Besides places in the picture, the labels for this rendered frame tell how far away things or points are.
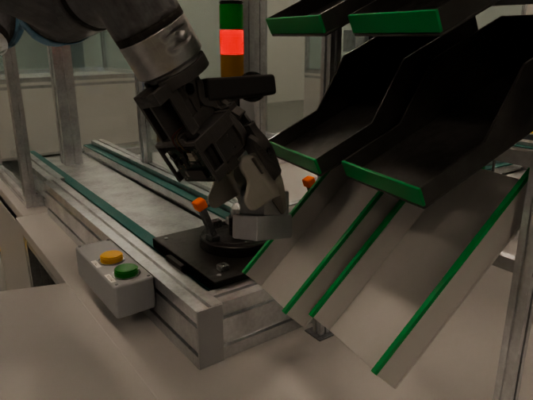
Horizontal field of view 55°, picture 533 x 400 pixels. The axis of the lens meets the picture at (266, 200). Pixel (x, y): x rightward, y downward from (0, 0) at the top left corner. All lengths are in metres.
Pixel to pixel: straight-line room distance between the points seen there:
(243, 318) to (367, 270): 0.25
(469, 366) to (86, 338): 0.62
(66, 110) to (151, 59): 1.38
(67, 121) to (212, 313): 1.23
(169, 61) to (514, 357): 0.50
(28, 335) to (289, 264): 0.48
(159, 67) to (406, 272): 0.37
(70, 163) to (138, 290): 1.09
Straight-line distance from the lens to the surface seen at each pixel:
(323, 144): 0.69
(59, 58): 1.89
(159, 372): 0.84
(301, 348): 0.88
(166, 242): 1.01
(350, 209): 0.75
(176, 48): 0.53
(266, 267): 0.77
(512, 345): 0.67
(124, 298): 0.89
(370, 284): 0.68
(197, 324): 0.79
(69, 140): 1.91
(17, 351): 0.96
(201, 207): 0.91
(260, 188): 0.59
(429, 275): 0.64
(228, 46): 1.11
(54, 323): 1.02
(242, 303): 0.82
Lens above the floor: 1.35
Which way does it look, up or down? 18 degrees down
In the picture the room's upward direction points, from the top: straight up
